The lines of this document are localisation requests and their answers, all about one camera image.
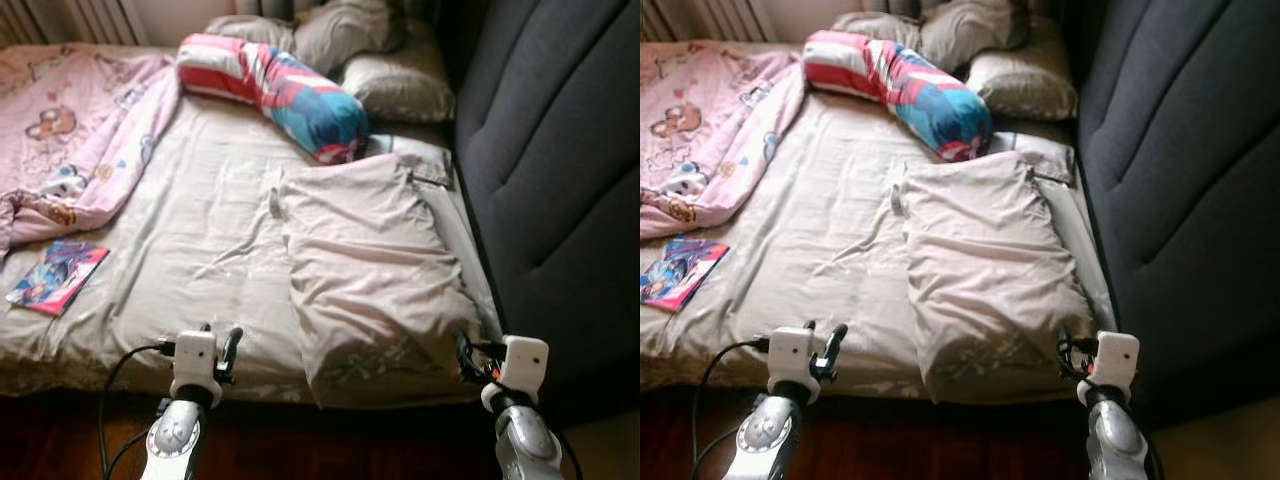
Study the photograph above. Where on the red white blue bolster pillow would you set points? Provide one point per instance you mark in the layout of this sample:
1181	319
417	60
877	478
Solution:
920	95
300	100

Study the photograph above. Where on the white wall radiator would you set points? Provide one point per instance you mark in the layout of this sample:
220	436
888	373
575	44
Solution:
700	18
70	20

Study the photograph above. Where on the beige floral bed sheet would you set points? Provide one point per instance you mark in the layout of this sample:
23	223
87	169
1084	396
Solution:
830	230
200	230

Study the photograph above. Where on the pink cartoon print quilt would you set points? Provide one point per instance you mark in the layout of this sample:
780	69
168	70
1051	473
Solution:
70	130
710	120

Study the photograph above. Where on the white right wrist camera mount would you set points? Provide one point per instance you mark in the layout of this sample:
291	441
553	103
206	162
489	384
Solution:
1115	360
522	365

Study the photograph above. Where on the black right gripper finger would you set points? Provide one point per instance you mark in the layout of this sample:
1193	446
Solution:
1064	352
464	355

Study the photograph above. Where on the large beige pillow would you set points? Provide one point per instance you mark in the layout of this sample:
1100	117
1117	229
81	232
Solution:
990	270
370	270

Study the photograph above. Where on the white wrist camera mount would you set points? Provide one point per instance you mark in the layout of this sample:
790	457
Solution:
522	365
195	355
790	350
1115	360

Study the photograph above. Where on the colourful comic book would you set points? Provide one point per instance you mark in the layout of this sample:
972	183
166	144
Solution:
55	278
685	272

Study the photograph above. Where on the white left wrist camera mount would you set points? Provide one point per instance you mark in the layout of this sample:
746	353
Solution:
195	355
790	350

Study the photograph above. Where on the dark grey upholstered sofa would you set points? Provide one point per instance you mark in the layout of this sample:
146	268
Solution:
1180	150
560	150

